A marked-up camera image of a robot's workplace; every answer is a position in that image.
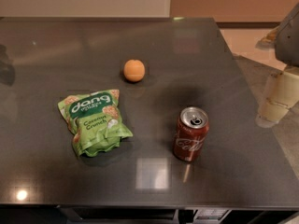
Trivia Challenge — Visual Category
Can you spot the red coke can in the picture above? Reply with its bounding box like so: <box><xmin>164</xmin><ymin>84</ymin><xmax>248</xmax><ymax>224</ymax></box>
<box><xmin>173</xmin><ymin>106</ymin><xmax>209</xmax><ymax>162</ymax></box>

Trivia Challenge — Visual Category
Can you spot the orange fruit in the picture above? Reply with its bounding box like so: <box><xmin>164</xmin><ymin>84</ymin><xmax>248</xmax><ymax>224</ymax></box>
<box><xmin>123</xmin><ymin>60</ymin><xmax>145</xmax><ymax>82</ymax></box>

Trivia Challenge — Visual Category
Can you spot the green Dang chips bag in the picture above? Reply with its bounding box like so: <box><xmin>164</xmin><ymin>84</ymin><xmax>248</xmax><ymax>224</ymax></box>
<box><xmin>58</xmin><ymin>89</ymin><xmax>133</xmax><ymax>157</ymax></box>

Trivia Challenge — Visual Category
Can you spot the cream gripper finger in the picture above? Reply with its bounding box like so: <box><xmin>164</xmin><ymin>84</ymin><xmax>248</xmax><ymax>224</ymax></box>
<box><xmin>256</xmin><ymin>27</ymin><xmax>278</xmax><ymax>49</ymax></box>
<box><xmin>256</xmin><ymin>66</ymin><xmax>299</xmax><ymax>128</ymax></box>

